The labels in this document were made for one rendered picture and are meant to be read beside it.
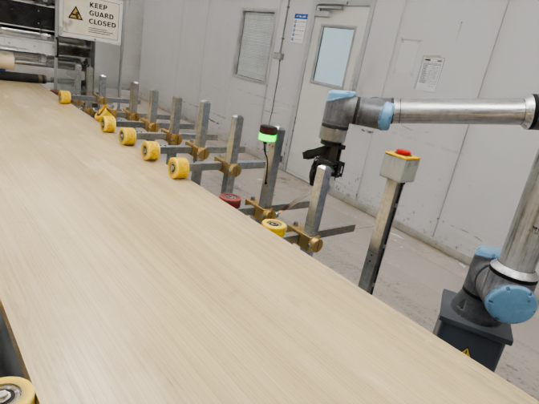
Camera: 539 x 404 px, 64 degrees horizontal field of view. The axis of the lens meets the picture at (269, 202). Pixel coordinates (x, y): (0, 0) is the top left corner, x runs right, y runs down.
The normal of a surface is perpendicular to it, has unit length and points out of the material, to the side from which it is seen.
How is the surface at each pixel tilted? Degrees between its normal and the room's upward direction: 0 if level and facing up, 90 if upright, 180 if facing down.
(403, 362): 0
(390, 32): 90
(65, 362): 0
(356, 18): 90
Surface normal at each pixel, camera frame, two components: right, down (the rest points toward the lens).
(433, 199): -0.80, 0.05
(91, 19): 0.63, 0.35
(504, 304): -0.22, 0.36
